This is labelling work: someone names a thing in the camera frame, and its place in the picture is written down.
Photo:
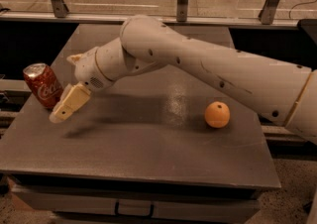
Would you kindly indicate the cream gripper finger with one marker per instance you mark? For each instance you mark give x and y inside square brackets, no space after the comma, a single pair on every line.
[74,59]
[71,100]

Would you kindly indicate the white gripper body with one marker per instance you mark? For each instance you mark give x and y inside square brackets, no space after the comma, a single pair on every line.
[86,69]

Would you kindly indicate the red coke can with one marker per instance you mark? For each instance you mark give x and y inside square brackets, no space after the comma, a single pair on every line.
[43,83]

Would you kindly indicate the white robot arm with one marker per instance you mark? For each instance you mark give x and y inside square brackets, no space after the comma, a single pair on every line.
[282,92]

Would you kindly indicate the orange fruit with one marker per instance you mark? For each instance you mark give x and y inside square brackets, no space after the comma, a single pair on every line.
[217,115]

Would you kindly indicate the right metal rail bracket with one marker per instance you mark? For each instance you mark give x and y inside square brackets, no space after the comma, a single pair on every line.
[267,13]

